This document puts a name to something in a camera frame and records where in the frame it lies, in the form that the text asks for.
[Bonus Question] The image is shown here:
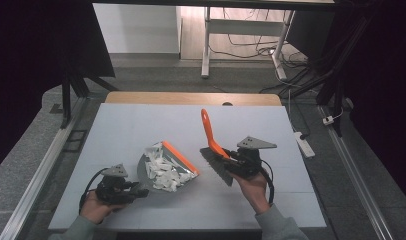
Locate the person's right hand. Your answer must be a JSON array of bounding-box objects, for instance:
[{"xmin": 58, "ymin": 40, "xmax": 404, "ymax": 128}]
[{"xmin": 230, "ymin": 170, "xmax": 272, "ymax": 215}]

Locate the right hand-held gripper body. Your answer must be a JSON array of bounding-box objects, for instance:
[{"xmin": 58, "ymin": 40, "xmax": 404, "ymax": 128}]
[{"xmin": 231, "ymin": 135, "xmax": 278, "ymax": 180}]

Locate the person's left hand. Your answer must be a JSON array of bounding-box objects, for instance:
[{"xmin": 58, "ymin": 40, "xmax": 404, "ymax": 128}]
[{"xmin": 79, "ymin": 190, "xmax": 126, "ymax": 225}]

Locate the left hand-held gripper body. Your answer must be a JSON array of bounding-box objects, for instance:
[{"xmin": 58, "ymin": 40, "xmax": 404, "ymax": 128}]
[{"xmin": 95, "ymin": 162, "xmax": 139, "ymax": 205}]

